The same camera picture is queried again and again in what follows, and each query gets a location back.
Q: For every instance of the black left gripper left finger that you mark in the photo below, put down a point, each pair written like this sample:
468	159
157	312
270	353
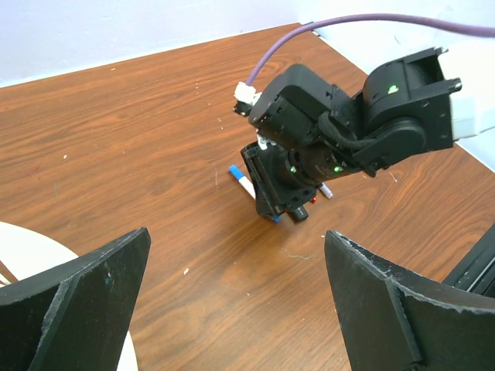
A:
85	305

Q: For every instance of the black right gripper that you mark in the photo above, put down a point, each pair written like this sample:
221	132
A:
279	183

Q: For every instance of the white blue-tipped marker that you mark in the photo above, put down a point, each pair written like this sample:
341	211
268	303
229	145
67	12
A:
247	185

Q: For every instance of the white plastic basket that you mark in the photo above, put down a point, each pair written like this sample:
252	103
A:
58	278

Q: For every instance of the blue pen cap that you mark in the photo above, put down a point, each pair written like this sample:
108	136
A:
236	172

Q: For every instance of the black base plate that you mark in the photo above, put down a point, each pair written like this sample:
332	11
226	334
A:
475	272

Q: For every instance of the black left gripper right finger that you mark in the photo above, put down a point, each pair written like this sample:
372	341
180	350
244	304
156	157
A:
392	318

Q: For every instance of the black green highlighter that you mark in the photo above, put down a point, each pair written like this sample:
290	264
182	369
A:
299	214

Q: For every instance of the purple marker pen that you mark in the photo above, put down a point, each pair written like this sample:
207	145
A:
326	191

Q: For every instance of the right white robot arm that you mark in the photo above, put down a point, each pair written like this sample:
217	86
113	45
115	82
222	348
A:
310	131

